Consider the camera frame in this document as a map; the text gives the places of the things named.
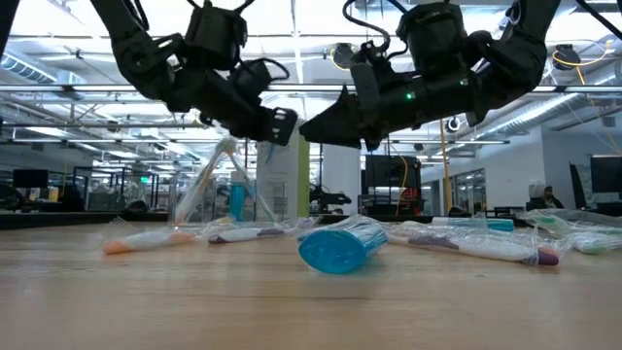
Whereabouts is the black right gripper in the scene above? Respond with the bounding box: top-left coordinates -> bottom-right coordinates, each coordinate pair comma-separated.
298,62 -> 438,151

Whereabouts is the blue toothbrush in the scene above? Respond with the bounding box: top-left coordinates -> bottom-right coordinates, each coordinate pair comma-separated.
225,145 -> 279,224
430,216 -> 517,233

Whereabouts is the orange toothbrush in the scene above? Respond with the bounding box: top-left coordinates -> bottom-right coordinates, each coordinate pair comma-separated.
99,227 -> 200,257

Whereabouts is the green toothbrush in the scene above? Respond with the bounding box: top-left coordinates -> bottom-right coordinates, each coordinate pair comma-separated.
566,231 -> 622,258
173,136 -> 238,225
517,208 -> 622,240

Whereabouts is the long ceiling light strip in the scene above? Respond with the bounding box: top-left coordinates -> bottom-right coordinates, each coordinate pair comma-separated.
0,83 -> 622,94

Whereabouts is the white round column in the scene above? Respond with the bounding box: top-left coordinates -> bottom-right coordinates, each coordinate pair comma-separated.
322,143 -> 363,218

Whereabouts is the white canister with green label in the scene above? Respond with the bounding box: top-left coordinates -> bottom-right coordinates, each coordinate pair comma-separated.
256,130 -> 311,221

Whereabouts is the black equipment rack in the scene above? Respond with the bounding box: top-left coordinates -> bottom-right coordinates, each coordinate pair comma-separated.
363,154 -> 423,219

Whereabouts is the clear plastic cup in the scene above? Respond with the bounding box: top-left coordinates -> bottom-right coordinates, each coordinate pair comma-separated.
168,178 -> 258,226

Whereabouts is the purple toothbrush in clear wrapper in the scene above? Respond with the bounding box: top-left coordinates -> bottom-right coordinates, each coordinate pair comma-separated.
386,221 -> 572,268
206,216 -> 322,246

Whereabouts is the blue toothpaste tube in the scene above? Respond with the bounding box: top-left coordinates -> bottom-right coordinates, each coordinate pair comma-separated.
296,224 -> 390,276

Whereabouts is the person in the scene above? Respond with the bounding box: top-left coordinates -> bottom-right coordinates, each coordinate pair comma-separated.
532,186 -> 565,211

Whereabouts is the black computer monitor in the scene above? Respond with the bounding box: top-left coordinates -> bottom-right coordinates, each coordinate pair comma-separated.
589,154 -> 622,195
12,168 -> 51,191

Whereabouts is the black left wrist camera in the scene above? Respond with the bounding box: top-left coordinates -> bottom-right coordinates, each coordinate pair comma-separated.
227,58 -> 274,106

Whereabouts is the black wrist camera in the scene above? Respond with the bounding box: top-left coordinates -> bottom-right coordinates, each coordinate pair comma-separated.
357,40 -> 393,67
227,58 -> 274,106

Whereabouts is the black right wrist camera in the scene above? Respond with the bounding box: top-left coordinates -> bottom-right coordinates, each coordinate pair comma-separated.
357,40 -> 393,67

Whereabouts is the yellow hanging cable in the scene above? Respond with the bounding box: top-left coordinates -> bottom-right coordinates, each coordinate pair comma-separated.
438,119 -> 454,216

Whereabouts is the silver ceiling air duct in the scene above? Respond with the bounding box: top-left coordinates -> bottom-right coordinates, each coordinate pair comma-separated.
485,94 -> 584,137
0,48 -> 59,87

